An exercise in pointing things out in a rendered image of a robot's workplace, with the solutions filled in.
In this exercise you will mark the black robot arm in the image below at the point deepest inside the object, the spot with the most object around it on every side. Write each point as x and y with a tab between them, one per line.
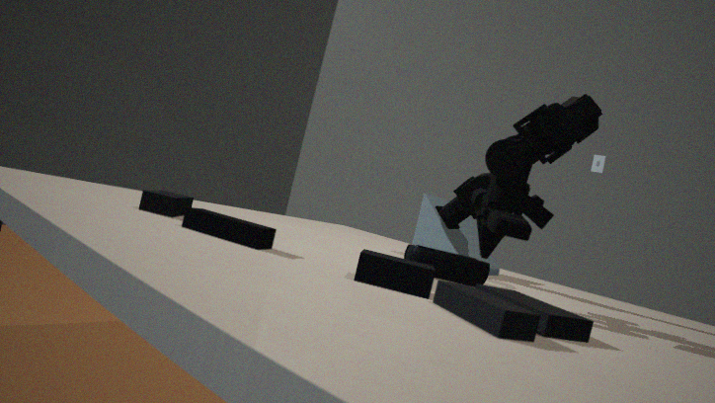
550	128

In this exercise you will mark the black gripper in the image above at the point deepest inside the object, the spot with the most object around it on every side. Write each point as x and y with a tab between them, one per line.
496	218

